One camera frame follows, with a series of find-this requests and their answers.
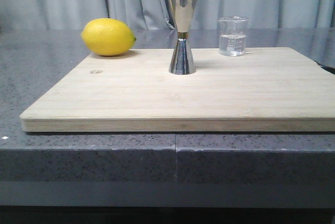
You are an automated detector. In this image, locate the yellow lemon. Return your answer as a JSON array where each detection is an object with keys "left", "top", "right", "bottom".
[{"left": 81, "top": 18, "right": 136, "bottom": 56}]

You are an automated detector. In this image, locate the small glass beaker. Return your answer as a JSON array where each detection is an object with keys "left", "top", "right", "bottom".
[{"left": 218, "top": 16, "right": 249, "bottom": 57}]

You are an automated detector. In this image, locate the wooden cutting board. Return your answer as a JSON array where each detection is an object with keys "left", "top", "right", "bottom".
[{"left": 20, "top": 48, "right": 334, "bottom": 132}]

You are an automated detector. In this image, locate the silver double jigger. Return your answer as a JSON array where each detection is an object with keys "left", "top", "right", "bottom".
[{"left": 169, "top": 0, "right": 197, "bottom": 75}]

